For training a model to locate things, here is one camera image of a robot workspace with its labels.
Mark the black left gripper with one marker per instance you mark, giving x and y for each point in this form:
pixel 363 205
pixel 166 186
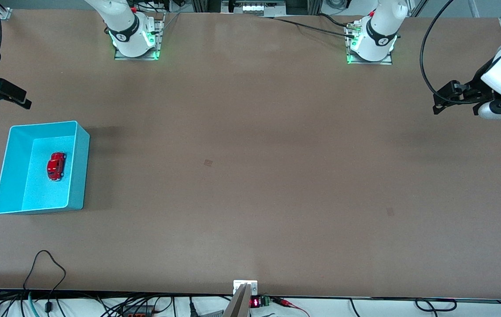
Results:
pixel 473 86

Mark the red beetle toy car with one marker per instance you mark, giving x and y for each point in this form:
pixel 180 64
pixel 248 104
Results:
pixel 56 166

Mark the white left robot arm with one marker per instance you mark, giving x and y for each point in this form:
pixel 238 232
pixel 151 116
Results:
pixel 378 35

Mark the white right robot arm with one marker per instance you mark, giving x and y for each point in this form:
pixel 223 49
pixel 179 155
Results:
pixel 127 31

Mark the blue plastic box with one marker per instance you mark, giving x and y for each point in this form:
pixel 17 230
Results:
pixel 16 176

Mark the aluminium rack structure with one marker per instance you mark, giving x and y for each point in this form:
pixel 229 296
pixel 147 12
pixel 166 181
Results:
pixel 254 6

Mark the dark power strip orange switches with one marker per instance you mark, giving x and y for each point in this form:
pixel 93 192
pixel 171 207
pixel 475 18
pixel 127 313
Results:
pixel 138 310

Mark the red LED display module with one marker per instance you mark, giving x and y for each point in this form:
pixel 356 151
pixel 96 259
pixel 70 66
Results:
pixel 255 302

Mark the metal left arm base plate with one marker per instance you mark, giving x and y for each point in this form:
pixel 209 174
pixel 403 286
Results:
pixel 387 61

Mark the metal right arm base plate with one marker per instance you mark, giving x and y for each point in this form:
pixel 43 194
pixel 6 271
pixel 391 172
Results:
pixel 157 46

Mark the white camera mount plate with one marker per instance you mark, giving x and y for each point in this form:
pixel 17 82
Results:
pixel 238 285

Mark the grey camera mount beam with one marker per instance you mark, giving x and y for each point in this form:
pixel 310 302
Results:
pixel 239 304

